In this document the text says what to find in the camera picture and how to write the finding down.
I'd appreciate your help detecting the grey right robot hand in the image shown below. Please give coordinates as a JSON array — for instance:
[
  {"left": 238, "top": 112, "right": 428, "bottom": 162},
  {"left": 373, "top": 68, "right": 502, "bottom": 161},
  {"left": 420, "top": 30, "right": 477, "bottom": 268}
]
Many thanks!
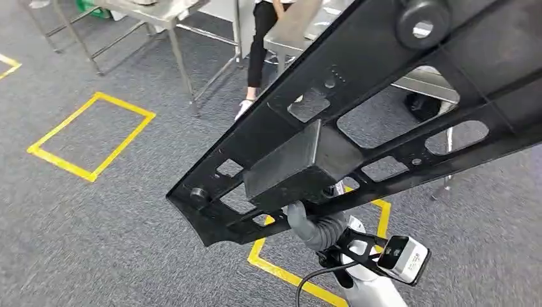
[{"left": 287, "top": 200, "right": 360, "bottom": 252}]

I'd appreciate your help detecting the black plastic car panel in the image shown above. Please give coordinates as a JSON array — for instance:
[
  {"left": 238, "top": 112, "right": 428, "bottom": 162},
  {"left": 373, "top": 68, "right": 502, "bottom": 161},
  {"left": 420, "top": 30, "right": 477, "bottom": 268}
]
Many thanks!
[{"left": 166, "top": 0, "right": 542, "bottom": 248}]

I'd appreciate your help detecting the yellow floor tape square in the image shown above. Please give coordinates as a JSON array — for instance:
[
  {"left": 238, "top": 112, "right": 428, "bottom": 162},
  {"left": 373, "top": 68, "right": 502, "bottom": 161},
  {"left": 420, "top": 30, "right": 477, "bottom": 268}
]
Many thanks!
[{"left": 247, "top": 185, "right": 392, "bottom": 307}]

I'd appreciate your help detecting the black floor object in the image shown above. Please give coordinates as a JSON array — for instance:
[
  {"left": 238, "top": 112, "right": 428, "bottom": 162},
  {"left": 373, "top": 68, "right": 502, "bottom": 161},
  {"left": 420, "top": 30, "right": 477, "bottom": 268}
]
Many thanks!
[{"left": 404, "top": 92, "right": 442, "bottom": 123}]

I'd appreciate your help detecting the person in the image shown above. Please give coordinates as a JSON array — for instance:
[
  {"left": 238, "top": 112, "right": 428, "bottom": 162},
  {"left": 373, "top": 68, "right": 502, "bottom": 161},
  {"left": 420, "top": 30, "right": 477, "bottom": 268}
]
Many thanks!
[{"left": 235, "top": 0, "right": 299, "bottom": 122}]

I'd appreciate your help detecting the green crate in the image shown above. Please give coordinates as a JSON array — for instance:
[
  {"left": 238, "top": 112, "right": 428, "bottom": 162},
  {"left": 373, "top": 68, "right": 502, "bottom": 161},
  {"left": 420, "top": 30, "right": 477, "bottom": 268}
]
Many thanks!
[{"left": 76, "top": 0, "right": 112, "bottom": 20}]

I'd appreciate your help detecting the black camera bracket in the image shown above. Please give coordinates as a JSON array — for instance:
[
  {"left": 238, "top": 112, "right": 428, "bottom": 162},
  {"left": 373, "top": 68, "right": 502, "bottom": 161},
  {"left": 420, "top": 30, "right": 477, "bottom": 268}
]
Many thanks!
[{"left": 316, "top": 228, "right": 389, "bottom": 290}]

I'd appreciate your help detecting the black cable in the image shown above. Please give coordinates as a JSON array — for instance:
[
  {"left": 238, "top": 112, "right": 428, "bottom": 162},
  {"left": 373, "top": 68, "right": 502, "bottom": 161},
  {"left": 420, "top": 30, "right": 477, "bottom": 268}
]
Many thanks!
[{"left": 295, "top": 259, "right": 363, "bottom": 307}]

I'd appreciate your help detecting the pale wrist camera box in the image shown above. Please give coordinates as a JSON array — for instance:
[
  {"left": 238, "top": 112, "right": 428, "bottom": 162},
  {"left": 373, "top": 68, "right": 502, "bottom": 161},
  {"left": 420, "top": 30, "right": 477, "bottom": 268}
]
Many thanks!
[{"left": 376, "top": 235, "right": 432, "bottom": 287}]

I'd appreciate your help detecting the steel frame table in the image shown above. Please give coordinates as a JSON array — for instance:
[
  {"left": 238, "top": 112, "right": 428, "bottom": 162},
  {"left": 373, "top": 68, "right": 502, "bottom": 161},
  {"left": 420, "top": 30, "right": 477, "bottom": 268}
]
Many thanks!
[
  {"left": 262, "top": 0, "right": 461, "bottom": 203},
  {"left": 19, "top": 0, "right": 245, "bottom": 118}
]

